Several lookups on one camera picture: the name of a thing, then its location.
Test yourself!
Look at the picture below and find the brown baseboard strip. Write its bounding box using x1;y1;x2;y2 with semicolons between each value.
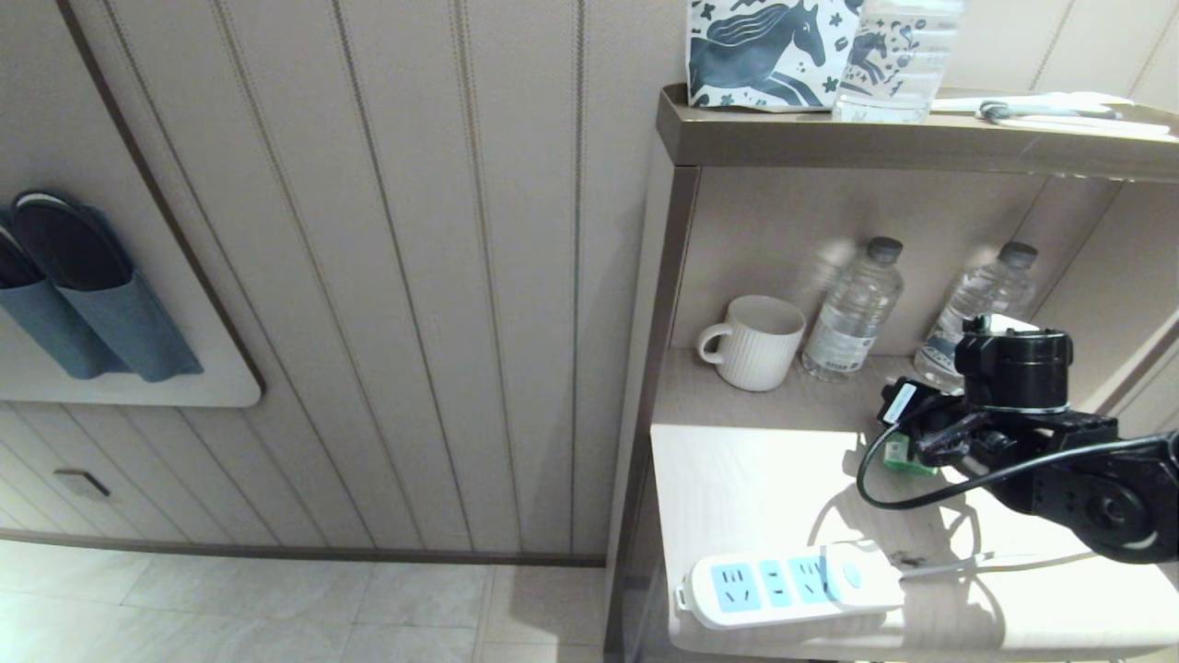
0;529;606;566

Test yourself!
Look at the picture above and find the papers and pen on shelf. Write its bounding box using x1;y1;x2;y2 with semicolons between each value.
930;90;1173;137

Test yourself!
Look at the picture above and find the grey wall socket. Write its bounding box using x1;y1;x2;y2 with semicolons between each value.
53;469;112;502

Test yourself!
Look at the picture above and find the clear bottle plain white label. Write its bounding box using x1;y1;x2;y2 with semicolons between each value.
801;236;905;382

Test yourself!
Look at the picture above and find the beige brown shelf unit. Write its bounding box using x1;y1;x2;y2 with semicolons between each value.
603;82;1179;663

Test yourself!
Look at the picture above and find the blue slipper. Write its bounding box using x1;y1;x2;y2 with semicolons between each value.
0;210;125;381
10;192;204;384

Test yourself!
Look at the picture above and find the white power strip cord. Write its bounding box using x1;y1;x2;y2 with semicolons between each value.
898;551;1097;581

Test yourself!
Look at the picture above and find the clear bottle horse print label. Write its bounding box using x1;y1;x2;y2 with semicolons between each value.
915;241;1040;388

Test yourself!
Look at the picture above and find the horse print tissue box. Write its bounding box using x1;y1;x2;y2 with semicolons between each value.
685;0;864;111

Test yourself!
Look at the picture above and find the white ribbed mug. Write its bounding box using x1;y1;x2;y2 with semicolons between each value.
696;295;807;392

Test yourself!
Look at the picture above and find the large clear horse print bottle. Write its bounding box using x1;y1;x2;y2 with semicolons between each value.
831;0;964;123

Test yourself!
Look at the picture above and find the short black arm cable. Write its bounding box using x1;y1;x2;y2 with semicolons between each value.
912;414;1005;466

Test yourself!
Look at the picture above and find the silver right camera bracket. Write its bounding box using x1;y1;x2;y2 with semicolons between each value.
963;313;1060;337

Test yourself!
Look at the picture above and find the green mosquito repellent plug-in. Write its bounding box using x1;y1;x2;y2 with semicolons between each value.
882;435;939;477

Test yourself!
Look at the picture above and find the white power strip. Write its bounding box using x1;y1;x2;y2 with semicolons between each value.
677;543;905;632

